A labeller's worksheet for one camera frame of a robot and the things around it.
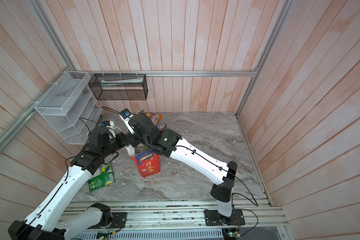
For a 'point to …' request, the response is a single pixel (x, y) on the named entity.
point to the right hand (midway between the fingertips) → (129, 129)
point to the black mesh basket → (119, 86)
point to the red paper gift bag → (148, 163)
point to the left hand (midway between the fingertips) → (130, 138)
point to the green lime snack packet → (107, 177)
